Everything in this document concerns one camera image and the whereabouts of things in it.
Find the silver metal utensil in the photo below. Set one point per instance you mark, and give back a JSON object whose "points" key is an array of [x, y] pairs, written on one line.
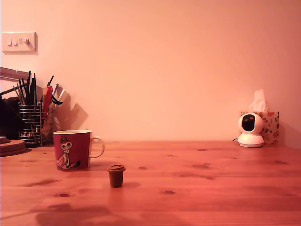
{"points": [[63, 94]]}

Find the red cartoon print mug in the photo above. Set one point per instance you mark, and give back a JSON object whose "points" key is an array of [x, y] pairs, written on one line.
{"points": [[77, 150]]}

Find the small white round camera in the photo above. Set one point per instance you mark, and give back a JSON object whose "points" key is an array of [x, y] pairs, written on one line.
{"points": [[256, 124]]}

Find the black curved utensil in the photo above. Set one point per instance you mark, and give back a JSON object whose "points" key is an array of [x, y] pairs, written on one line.
{"points": [[57, 102]]}

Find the white tissue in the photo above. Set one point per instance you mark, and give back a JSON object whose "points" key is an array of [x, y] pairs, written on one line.
{"points": [[258, 101]]}

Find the black flat spatula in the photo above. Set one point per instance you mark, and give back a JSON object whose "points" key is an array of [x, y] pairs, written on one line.
{"points": [[33, 94]]}

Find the red kitchen utensil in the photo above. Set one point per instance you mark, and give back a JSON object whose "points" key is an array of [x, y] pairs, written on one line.
{"points": [[48, 94]]}

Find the round cork trivet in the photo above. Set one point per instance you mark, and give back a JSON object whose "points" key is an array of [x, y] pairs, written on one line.
{"points": [[14, 152], [16, 144]]}

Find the white wall switch plate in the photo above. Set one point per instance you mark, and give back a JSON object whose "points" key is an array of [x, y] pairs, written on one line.
{"points": [[18, 48]]}

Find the brown wooden stick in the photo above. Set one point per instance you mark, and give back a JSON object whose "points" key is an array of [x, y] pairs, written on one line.
{"points": [[22, 100]]}

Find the black ribbed appliance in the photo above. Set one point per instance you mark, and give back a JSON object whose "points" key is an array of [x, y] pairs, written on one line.
{"points": [[14, 102]]}

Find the reddish brown coffee capsule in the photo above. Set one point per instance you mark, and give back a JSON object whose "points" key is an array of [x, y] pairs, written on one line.
{"points": [[115, 179]]}

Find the grey metal rail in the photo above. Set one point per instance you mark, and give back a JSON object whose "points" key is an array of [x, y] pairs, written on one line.
{"points": [[9, 71]]}

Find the small cork coaster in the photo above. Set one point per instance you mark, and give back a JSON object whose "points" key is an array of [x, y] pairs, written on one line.
{"points": [[4, 140]]}

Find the floral tissue box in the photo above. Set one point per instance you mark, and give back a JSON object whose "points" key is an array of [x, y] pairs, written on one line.
{"points": [[272, 127]]}

